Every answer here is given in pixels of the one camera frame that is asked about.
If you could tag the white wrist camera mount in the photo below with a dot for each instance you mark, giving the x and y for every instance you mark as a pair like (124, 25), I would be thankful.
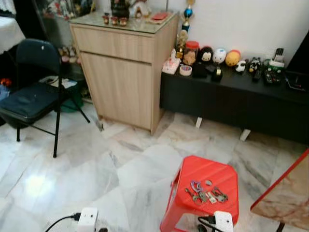
(224, 221)
(88, 220)

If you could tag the pink and white ornament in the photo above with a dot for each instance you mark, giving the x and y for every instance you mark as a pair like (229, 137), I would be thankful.
(171, 65)

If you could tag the marble table with red edge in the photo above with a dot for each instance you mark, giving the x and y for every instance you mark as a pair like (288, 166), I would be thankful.
(287, 198)

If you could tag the jar with red lid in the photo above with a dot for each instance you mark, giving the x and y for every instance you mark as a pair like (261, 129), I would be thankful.
(191, 54)

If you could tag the black television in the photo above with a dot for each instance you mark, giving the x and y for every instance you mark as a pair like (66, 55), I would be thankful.
(301, 55)

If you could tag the small gold trophy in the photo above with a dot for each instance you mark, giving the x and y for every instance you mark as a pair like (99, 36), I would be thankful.
(181, 41)

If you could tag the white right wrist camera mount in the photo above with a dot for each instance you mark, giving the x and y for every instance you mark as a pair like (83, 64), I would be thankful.
(224, 221)

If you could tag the green and black box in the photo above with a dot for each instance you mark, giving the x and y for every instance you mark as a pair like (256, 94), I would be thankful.
(273, 75)

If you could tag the dark teapot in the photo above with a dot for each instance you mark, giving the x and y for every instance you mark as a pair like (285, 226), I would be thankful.
(120, 8)

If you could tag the black toy figure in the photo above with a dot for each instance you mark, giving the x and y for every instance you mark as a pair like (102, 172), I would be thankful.
(254, 65)

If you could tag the black folding chair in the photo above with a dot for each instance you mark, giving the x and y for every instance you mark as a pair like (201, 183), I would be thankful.
(34, 99)

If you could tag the white tablecloth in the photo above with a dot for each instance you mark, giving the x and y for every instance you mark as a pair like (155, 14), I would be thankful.
(9, 34)

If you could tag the white round plush toy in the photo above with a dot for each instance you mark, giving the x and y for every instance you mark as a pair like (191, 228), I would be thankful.
(219, 55)

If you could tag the black low bench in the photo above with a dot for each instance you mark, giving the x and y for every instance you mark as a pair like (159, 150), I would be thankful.
(231, 99)

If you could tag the yellow round plush toy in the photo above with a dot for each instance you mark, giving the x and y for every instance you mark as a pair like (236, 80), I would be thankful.
(232, 58)

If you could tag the red plastic stool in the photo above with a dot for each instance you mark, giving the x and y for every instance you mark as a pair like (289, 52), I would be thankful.
(212, 169)

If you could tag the trophy with blue ball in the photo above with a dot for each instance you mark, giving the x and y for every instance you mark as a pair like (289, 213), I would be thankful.
(188, 13)

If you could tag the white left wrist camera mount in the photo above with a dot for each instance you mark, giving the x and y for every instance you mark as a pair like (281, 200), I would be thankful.
(88, 220)

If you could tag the small grey coin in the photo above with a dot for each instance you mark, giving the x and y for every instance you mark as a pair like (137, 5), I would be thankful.
(208, 182)

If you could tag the light wooden cabinet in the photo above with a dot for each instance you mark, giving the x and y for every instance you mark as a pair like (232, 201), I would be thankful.
(120, 72)

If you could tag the flat red case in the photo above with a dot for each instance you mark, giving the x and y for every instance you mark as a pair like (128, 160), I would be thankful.
(159, 17)

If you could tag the black round plush toy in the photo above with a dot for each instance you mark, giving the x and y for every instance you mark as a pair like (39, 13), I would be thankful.
(206, 54)

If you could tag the green basket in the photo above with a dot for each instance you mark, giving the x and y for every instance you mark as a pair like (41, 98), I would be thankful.
(72, 104)

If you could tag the small panda figure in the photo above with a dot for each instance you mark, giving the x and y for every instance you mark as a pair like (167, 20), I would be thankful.
(240, 66)

